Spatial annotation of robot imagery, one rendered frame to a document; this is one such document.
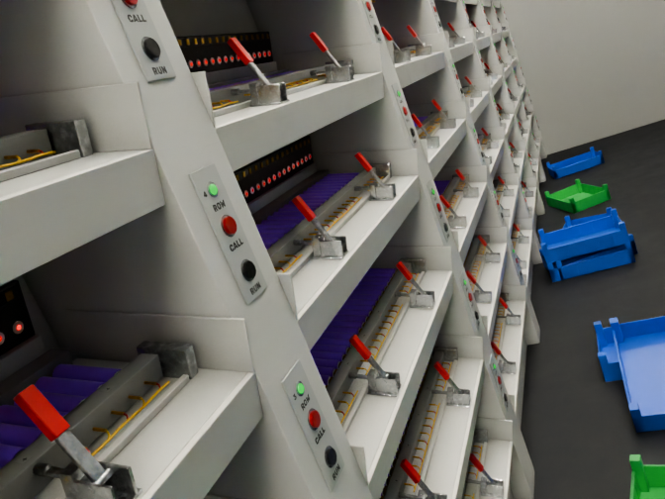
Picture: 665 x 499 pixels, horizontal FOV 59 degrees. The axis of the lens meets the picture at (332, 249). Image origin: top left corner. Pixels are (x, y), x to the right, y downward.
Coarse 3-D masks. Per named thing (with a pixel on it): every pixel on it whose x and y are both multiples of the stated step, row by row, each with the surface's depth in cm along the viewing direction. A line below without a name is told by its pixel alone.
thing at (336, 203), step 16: (368, 176) 107; (336, 192) 96; (352, 192) 99; (320, 208) 88; (336, 208) 92; (304, 224) 81; (288, 240) 76; (304, 240) 79; (272, 256) 70; (288, 256) 75
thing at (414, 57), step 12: (420, 36) 169; (432, 36) 168; (396, 48) 131; (408, 48) 160; (420, 48) 154; (432, 48) 169; (396, 60) 132; (408, 60) 131; (420, 60) 138; (432, 60) 153; (444, 60) 170; (396, 72) 117; (408, 72) 127; (420, 72) 138; (432, 72) 153; (408, 84) 127
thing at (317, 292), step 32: (352, 160) 115; (384, 160) 113; (416, 160) 111; (416, 192) 110; (352, 224) 87; (384, 224) 89; (352, 256) 75; (288, 288) 58; (320, 288) 66; (352, 288) 75; (320, 320) 64
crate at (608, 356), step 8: (600, 328) 172; (608, 328) 173; (600, 336) 173; (608, 336) 174; (600, 344) 171; (608, 344) 174; (600, 352) 157; (608, 352) 170; (616, 352) 168; (600, 360) 157; (608, 360) 158; (616, 360) 165; (608, 368) 157; (616, 368) 156; (608, 376) 157; (616, 376) 157
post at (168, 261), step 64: (0, 0) 46; (64, 0) 44; (0, 64) 48; (64, 64) 46; (128, 64) 46; (192, 128) 51; (192, 192) 49; (64, 256) 53; (128, 256) 50; (192, 256) 48; (256, 256) 55; (64, 320) 56; (256, 320) 52; (320, 384) 59; (256, 448) 53
